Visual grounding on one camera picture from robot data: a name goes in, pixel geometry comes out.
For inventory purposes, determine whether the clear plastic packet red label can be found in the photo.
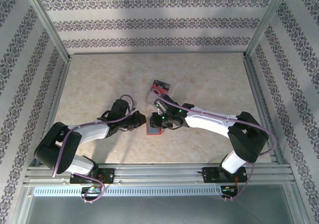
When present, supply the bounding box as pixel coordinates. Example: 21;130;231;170
151;79;171;96

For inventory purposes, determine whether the grey metal sheet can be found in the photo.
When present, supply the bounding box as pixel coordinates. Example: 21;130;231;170
14;184;304;224

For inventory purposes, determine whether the aluminium frame post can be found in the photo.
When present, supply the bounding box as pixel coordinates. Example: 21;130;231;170
19;0;73;63
244;0;292;60

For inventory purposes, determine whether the aluminium table side rail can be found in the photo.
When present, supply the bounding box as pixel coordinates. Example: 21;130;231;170
243;54;285;165
34;59;72;166

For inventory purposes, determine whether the small circuit board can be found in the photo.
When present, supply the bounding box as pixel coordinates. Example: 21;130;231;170
220;185;239;197
81;186;103;197

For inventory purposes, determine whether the slotted grey cable duct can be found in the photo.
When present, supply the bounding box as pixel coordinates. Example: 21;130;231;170
33;186;222;197

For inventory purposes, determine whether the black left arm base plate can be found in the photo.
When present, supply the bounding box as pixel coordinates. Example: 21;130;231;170
69;168;116;185

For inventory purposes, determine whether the aluminium mounting rail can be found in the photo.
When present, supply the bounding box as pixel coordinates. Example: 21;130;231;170
27;163;292;185

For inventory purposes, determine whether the orange card holder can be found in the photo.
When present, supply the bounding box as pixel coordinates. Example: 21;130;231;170
145;116;164;137

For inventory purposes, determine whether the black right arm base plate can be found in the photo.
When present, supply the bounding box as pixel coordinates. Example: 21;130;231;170
202;166;248;184

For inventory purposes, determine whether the aluminium table end rail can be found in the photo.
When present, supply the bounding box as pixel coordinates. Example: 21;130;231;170
68;51;247;57

